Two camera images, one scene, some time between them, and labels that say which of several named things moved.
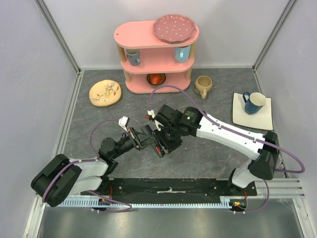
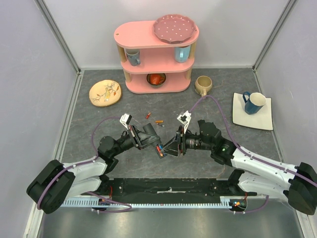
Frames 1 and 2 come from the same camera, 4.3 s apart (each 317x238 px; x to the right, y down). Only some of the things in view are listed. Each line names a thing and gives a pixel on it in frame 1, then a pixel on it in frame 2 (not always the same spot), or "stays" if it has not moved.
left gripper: [145, 139] stays
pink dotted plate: [174, 28] stays
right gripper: [166, 145] → [181, 142]
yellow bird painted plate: [104, 92] stays
